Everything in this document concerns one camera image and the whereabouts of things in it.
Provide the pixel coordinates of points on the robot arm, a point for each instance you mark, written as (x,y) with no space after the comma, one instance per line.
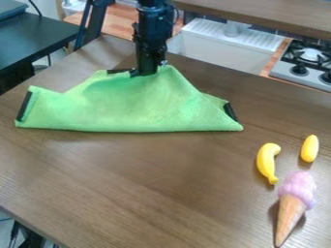
(150,15)

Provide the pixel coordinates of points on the yellow toy banana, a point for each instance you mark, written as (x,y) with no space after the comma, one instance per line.
(266,160)

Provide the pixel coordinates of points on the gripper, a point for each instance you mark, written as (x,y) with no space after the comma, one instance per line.
(148,56)

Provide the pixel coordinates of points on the toy stove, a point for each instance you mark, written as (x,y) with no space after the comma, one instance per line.
(306,64)

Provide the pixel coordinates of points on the pink toy ice cream cone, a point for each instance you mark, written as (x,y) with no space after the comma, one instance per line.
(294,201)

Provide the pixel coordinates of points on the yellow toy lemon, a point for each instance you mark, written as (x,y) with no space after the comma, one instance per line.
(310,148)

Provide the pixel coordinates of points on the green cloth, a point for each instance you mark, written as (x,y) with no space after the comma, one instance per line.
(133,103)

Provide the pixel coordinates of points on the white toy sink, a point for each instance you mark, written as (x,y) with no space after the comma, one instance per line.
(228,45)

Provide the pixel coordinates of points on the black desk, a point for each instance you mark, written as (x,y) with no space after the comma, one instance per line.
(26,42)

